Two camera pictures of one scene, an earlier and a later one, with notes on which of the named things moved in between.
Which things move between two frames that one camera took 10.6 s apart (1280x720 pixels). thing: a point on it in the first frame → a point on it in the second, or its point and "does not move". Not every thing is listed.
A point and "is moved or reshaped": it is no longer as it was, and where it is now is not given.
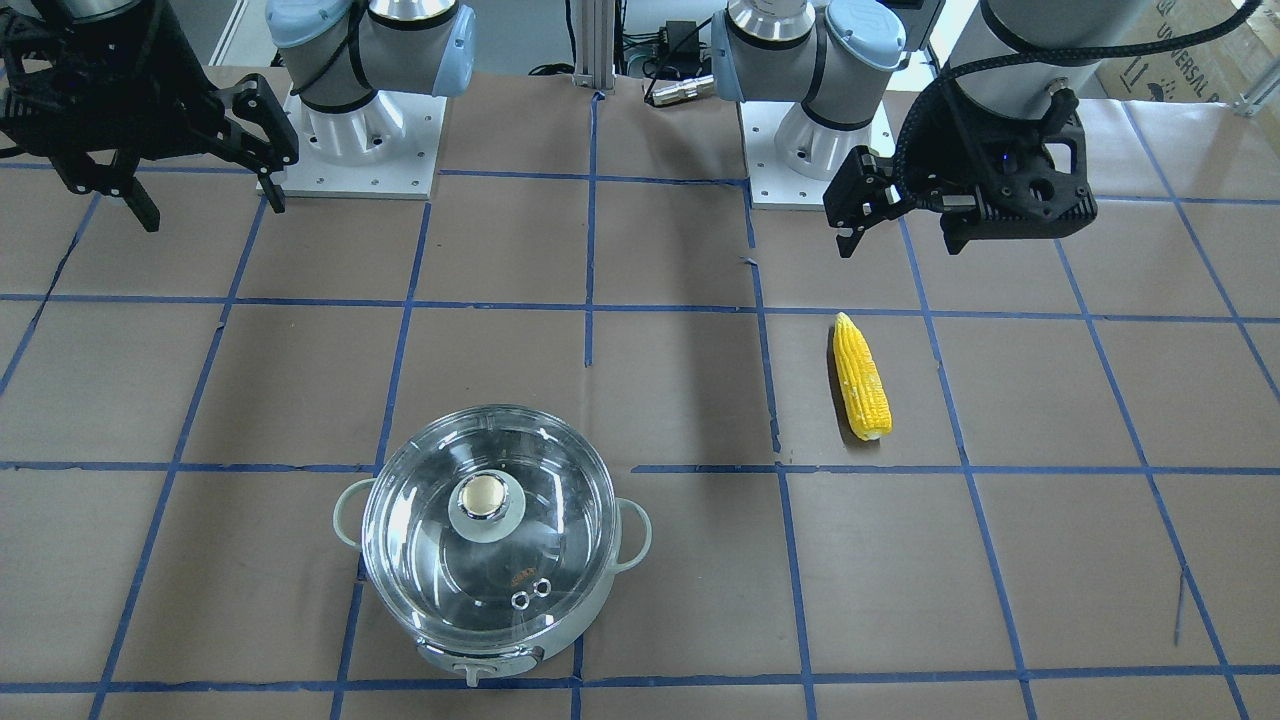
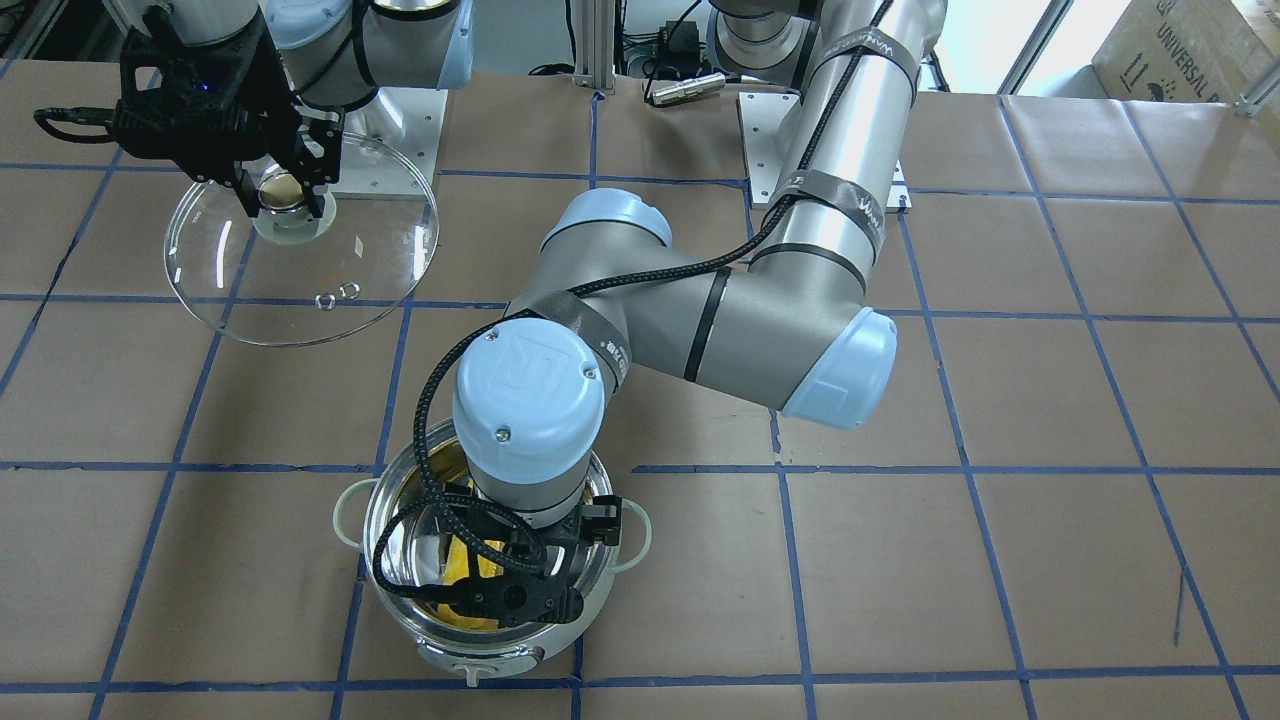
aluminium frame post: (595, 33) does not move
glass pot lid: (489, 522) is moved or reshaped
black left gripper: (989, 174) → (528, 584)
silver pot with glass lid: (492, 535) does not move
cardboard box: (1223, 68) does not move
